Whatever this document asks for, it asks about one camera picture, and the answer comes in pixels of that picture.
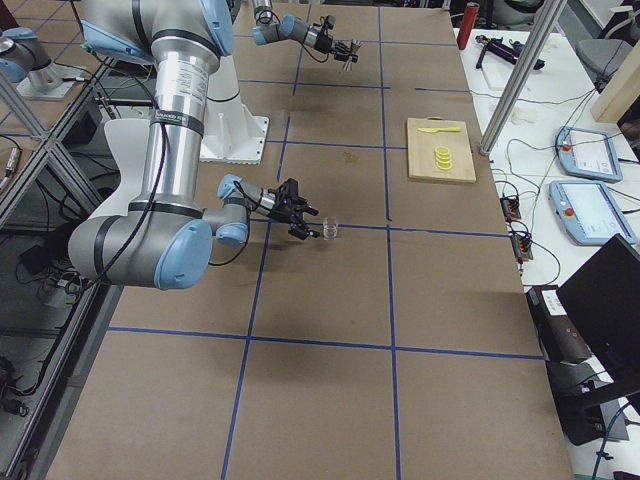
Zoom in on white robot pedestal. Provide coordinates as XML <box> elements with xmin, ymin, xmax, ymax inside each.
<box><xmin>200</xmin><ymin>56</ymin><xmax>269</xmax><ymax>165</ymax></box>

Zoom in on teach pendant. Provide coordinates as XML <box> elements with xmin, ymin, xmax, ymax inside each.
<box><xmin>548</xmin><ymin>180</ymin><xmax>638</xmax><ymax>246</ymax></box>
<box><xmin>555</xmin><ymin>126</ymin><xmax>623</xmax><ymax>183</ymax></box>

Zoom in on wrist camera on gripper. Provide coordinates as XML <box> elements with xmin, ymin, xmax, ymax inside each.
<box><xmin>277</xmin><ymin>178</ymin><xmax>299</xmax><ymax>201</ymax></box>
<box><xmin>321</xmin><ymin>15</ymin><xmax>336</xmax><ymax>31</ymax></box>

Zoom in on clear glass beaker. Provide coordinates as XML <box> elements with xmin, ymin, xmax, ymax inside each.
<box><xmin>322</xmin><ymin>216</ymin><xmax>339</xmax><ymax>240</ymax></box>

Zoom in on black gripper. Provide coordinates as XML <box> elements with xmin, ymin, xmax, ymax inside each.
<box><xmin>313</xmin><ymin>30</ymin><xmax>363</xmax><ymax>63</ymax></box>
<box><xmin>267</xmin><ymin>193</ymin><xmax>321</xmax><ymax>239</ymax></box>

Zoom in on aluminium frame post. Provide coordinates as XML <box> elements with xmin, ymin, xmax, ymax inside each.
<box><xmin>479</xmin><ymin>0</ymin><xmax>567</xmax><ymax>156</ymax></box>

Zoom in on black rod handle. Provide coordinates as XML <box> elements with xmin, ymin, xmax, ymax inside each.
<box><xmin>475</xmin><ymin>44</ymin><xmax>488</xmax><ymax>70</ymax></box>

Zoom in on steel jigger measuring cup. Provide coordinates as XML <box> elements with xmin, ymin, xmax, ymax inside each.
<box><xmin>342</xmin><ymin>39</ymin><xmax>362</xmax><ymax>72</ymax></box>

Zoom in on bamboo cutting board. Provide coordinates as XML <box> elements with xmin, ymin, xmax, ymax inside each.
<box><xmin>406</xmin><ymin>118</ymin><xmax>476</xmax><ymax>184</ymax></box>

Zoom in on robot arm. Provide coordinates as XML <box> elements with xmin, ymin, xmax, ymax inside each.
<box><xmin>251</xmin><ymin>1</ymin><xmax>362</xmax><ymax>71</ymax></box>
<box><xmin>68</xmin><ymin>1</ymin><xmax>316</xmax><ymax>290</ymax></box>

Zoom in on black box with label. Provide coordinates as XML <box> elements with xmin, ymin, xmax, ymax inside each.
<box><xmin>526</xmin><ymin>285</ymin><xmax>591</xmax><ymax>365</ymax></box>

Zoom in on near teach pendant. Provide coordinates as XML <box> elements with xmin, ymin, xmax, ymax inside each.
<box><xmin>555</xmin><ymin>126</ymin><xmax>623</xmax><ymax>183</ymax></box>

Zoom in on red cylinder tube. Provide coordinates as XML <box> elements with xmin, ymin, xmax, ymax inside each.
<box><xmin>456</xmin><ymin>2</ymin><xmax>480</xmax><ymax>50</ymax></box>

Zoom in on white foam block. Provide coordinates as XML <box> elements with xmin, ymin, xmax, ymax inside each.
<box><xmin>482</xmin><ymin>64</ymin><xmax>506</xmax><ymax>91</ymax></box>

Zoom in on white crumpled gloves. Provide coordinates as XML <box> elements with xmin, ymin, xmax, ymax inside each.
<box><xmin>510</xmin><ymin>106</ymin><xmax>537</xmax><ymax>125</ymax></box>

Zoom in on yellow plastic knife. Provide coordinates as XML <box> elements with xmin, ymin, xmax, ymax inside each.
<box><xmin>417</xmin><ymin>127</ymin><xmax>462</xmax><ymax>134</ymax></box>

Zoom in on far teach pendant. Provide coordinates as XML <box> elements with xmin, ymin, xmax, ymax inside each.
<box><xmin>548</xmin><ymin>180</ymin><xmax>638</xmax><ymax>246</ymax></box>

